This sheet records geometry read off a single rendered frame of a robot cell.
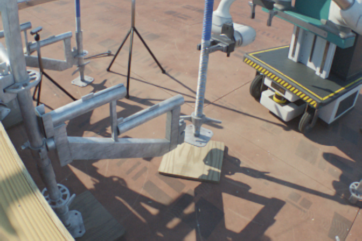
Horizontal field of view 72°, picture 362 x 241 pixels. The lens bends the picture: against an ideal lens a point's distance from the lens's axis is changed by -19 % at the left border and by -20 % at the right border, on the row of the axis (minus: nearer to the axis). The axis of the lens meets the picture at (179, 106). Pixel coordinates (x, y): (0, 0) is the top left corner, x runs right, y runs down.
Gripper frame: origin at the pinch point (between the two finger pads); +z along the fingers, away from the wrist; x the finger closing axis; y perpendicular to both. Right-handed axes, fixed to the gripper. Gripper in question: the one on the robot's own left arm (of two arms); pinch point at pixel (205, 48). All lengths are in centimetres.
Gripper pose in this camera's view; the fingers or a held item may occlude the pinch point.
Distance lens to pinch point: 132.9
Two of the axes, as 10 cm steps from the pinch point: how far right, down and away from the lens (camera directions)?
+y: -0.6, 8.3, 5.5
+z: -7.1, 3.6, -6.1
